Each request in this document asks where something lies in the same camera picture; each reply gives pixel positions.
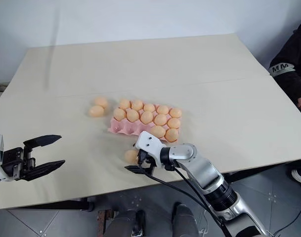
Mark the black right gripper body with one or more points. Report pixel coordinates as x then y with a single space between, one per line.
145 160

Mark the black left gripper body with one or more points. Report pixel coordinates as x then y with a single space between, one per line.
15 163

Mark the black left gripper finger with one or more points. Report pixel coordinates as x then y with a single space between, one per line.
42 140
45 168

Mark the orange plastic egg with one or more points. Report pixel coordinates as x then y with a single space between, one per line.
124 103
119 114
171 135
158 131
175 112
101 101
174 123
160 119
146 117
137 105
162 109
132 115
96 111
149 107
130 156

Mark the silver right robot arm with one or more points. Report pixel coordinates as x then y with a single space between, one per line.
202 170

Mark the pink egg carton tray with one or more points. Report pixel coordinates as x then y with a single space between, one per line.
123 127

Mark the person in black jacket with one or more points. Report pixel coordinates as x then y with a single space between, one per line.
291 59

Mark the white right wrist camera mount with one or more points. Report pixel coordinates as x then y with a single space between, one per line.
147 142

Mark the black table frame bar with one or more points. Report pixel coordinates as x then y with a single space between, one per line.
41 203

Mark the rusty metal bracket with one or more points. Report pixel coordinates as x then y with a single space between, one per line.
104 223

